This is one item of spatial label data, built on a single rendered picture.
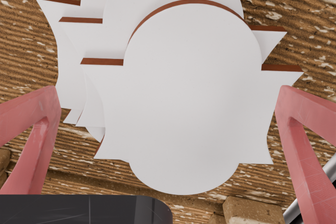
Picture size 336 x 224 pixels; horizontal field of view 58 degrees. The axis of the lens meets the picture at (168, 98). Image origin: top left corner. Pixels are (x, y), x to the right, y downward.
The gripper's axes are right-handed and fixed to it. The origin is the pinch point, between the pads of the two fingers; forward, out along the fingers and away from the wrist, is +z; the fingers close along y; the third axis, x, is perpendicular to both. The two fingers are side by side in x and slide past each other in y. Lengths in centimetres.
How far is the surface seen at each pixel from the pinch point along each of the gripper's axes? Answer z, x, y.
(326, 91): 9.5, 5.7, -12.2
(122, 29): 5.3, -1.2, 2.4
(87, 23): 5.3, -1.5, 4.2
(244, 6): 9.8, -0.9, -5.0
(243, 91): 4.2, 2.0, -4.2
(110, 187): 9.8, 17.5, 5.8
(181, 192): 4.1, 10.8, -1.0
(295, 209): 10.7, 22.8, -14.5
